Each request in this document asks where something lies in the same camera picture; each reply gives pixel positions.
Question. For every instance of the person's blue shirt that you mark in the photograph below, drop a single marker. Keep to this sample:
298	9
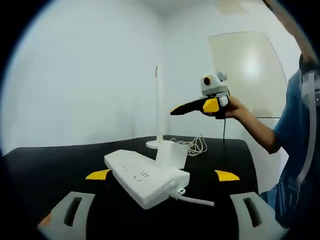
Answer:
292	162

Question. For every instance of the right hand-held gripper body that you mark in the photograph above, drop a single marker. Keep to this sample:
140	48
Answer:
212	86

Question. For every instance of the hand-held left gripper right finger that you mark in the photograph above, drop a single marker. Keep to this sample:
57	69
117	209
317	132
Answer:
268	221

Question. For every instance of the white power strip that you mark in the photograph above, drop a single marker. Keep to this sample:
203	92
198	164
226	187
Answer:
147	180

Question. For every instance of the white desk lamp plug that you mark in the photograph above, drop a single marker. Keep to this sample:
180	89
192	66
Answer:
172	155

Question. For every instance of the person's right hand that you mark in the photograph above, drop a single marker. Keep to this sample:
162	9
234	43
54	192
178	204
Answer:
236	110

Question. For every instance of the beige wall panel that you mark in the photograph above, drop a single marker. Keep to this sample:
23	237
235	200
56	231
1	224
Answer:
245	75

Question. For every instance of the white desk lamp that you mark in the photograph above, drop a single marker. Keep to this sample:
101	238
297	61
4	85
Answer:
159	112

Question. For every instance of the person's left hand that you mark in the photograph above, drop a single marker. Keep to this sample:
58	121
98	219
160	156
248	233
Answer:
46	220

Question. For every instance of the person's head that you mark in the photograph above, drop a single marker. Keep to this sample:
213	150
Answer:
300	37

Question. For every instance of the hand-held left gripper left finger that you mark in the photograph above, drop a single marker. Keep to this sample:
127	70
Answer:
57	212

